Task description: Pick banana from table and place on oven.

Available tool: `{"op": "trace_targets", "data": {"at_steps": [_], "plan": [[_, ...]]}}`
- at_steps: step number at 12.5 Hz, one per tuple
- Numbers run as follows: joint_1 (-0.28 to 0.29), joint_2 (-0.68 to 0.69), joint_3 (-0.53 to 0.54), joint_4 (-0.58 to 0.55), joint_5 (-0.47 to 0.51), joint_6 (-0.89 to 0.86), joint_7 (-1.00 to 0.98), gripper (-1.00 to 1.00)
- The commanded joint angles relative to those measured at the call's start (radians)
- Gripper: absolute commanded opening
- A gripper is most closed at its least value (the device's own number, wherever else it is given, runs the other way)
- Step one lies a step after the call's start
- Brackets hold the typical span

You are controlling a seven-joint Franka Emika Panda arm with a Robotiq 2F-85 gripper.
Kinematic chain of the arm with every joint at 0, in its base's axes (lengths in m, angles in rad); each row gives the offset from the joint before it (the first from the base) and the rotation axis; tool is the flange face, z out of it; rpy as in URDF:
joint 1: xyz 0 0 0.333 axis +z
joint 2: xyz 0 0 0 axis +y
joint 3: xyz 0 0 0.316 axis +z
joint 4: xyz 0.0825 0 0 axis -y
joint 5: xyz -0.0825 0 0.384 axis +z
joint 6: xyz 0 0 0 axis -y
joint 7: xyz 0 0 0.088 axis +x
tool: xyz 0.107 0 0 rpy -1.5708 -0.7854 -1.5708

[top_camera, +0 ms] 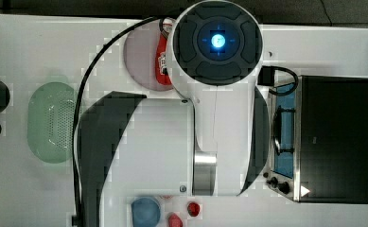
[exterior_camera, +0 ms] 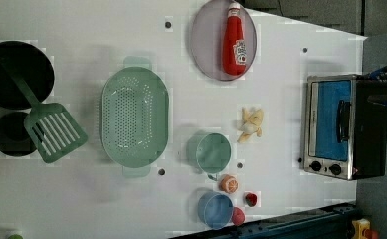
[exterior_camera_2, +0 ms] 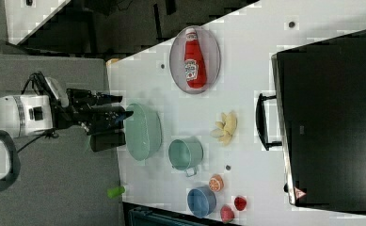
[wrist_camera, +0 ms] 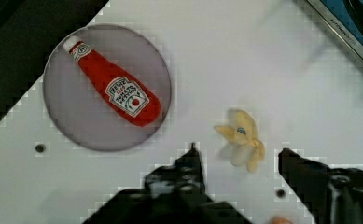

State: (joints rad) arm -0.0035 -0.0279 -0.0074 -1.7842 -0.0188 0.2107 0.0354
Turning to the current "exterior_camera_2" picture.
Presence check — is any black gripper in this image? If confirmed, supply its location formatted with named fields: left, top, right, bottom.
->
left=54, top=89, right=134, bottom=153

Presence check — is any yellow plush banana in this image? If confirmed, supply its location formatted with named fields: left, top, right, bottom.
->
left=210, top=111, right=237, bottom=146

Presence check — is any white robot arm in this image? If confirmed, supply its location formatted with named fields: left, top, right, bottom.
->
left=0, top=89, right=134, bottom=152

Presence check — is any black toaster oven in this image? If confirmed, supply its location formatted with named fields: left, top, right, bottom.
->
left=272, top=29, right=366, bottom=215

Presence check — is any green oval colander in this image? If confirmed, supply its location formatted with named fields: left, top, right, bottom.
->
left=125, top=103, right=162, bottom=161

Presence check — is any green cylinder toy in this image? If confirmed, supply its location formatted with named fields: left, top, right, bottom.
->
left=107, top=186, right=126, bottom=199

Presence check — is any green metal cup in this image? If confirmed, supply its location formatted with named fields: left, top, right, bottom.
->
left=168, top=137, right=203, bottom=177

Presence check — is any red ketchup bottle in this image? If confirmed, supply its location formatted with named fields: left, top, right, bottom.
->
left=184, top=28, right=207, bottom=89

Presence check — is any dark blue bin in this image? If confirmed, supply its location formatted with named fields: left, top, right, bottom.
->
left=128, top=207, right=206, bottom=226

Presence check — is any grey oval plate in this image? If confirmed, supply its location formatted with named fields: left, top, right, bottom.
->
left=169, top=26, right=221, bottom=94

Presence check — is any orange slice toy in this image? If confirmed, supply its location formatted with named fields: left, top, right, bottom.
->
left=208, top=174, right=224, bottom=192

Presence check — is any blue cup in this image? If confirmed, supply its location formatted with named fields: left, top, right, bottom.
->
left=187, top=186, right=216, bottom=218

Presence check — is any pink red fruit toy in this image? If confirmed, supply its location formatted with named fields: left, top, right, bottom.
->
left=220, top=205, right=234, bottom=223

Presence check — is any red strawberry toy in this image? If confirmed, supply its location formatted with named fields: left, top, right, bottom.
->
left=234, top=196, right=247, bottom=211

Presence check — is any black oven door handle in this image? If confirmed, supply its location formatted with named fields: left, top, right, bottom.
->
left=255, top=93, right=282, bottom=151

